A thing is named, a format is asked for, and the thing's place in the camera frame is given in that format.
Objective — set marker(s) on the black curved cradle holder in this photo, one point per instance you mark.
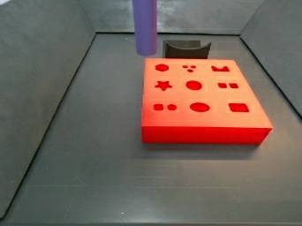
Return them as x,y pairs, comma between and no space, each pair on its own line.
186,49

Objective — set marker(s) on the red shape sorter block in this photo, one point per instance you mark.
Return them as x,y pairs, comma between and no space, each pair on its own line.
198,101

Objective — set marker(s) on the purple round cylinder peg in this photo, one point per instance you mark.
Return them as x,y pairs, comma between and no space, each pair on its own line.
144,17

